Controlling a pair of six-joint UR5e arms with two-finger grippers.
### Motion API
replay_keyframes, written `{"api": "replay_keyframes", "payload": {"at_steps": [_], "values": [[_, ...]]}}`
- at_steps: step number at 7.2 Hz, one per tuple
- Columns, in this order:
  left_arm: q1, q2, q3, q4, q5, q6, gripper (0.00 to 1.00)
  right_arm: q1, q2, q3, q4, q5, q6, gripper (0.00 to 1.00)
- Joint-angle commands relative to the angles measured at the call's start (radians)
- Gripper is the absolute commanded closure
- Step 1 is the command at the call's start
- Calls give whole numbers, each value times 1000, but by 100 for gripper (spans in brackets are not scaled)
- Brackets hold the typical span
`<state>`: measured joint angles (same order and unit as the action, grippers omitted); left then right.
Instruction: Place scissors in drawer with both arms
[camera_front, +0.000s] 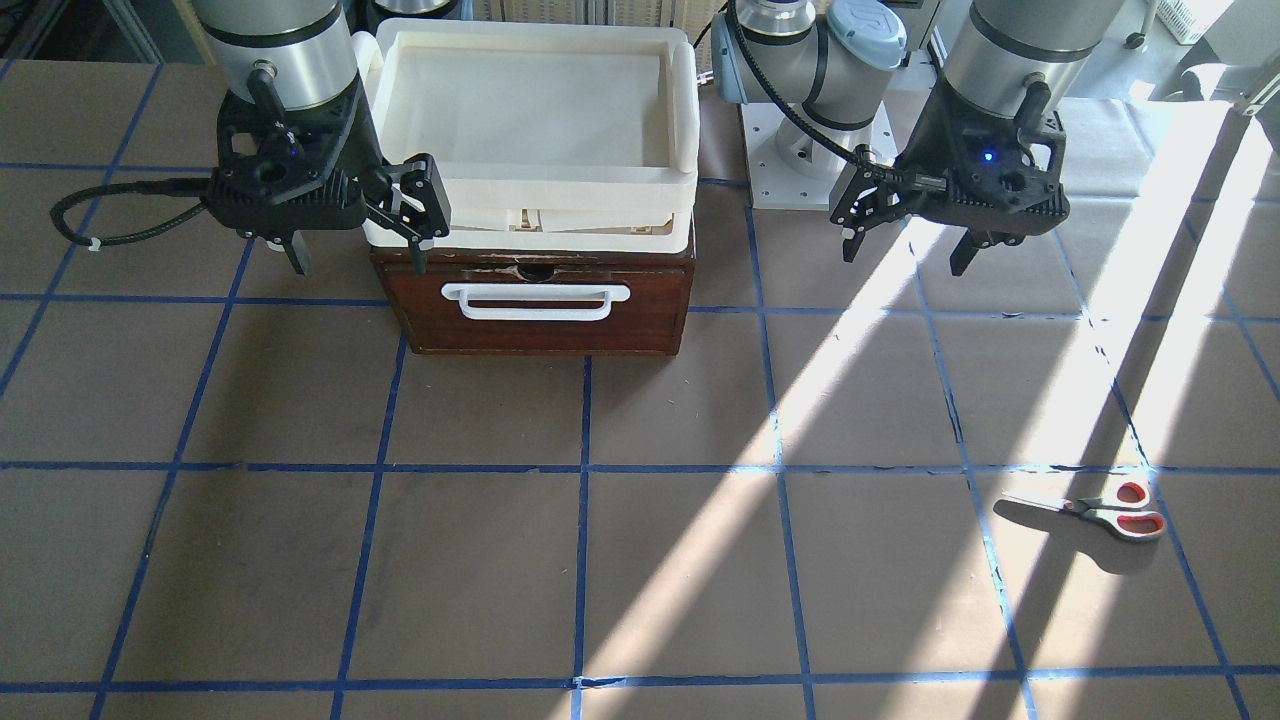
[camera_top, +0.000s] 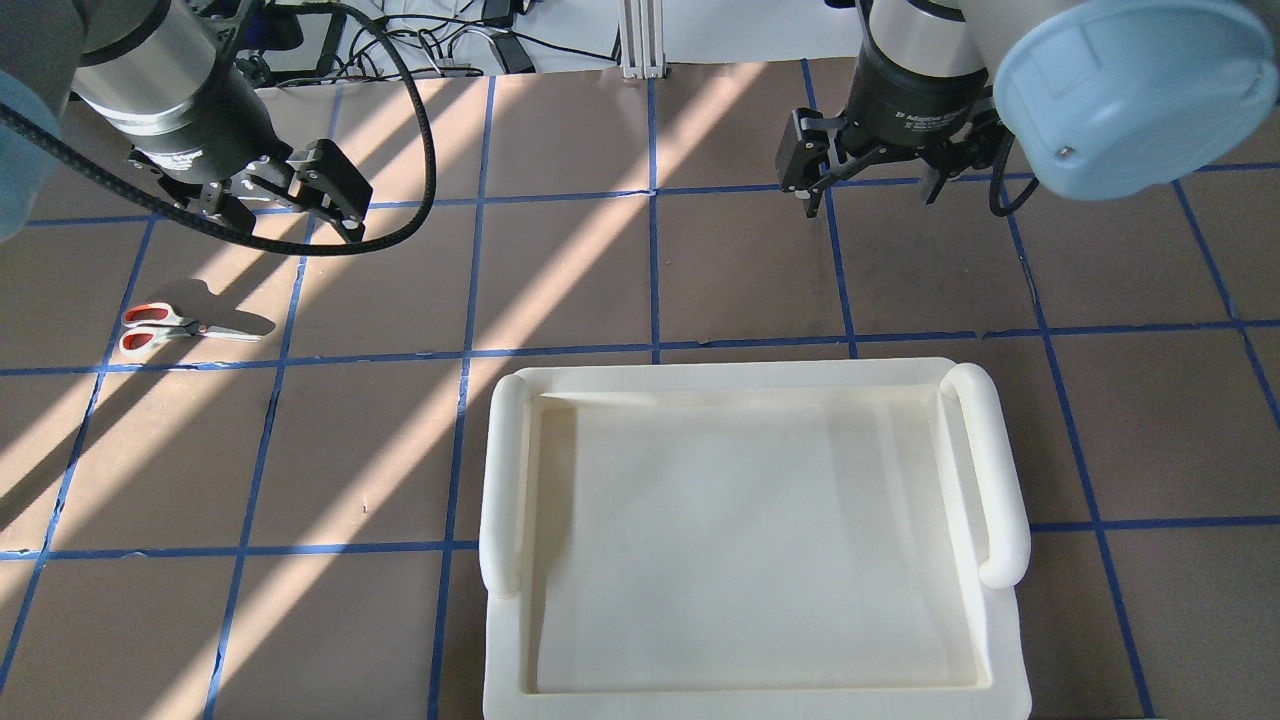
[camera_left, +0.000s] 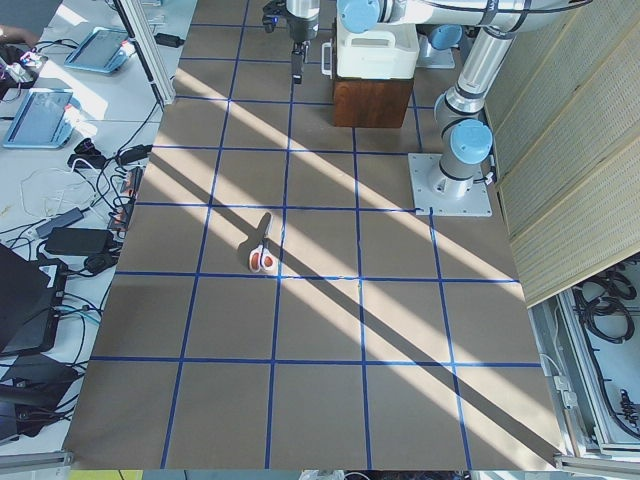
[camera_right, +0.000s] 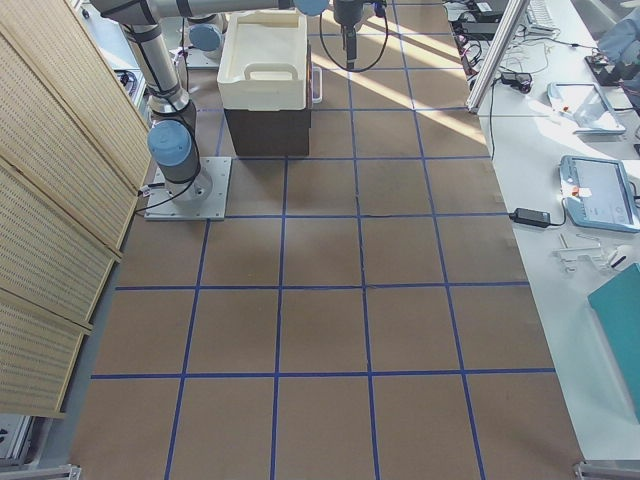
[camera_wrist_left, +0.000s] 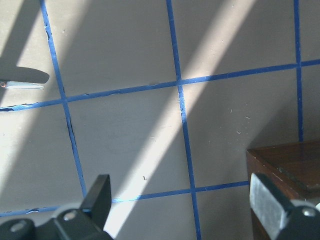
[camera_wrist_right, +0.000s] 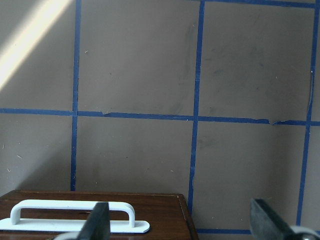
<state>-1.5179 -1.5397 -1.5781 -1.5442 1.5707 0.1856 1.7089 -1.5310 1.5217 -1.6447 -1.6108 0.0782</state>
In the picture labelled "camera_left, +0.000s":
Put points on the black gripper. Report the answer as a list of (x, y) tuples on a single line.
[(301, 29)]

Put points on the orange and white scissors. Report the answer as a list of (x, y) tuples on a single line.
[(261, 260)]

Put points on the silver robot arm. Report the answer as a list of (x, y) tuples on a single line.
[(303, 9), (467, 140)]

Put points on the brown wooden drawer cabinet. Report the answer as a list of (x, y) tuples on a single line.
[(371, 103)]

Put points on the white plastic tray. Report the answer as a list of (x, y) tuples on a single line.
[(385, 52)]

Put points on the blue tablet far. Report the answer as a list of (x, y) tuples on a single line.
[(102, 51)]

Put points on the blue tablet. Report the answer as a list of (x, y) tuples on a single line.
[(41, 121), (102, 51)]

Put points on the blue tablet near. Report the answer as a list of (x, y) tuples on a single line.
[(41, 121)]

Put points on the beige pegboard panel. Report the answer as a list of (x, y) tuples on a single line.
[(565, 114)]

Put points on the black power adapter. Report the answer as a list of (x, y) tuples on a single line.
[(78, 241)]

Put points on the black laptop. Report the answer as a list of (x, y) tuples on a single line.
[(31, 292)]

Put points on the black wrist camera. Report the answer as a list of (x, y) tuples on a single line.
[(272, 12)]

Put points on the aluminium frame post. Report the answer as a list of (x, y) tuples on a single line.
[(136, 24)]

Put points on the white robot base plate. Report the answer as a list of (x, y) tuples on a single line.
[(435, 193)]

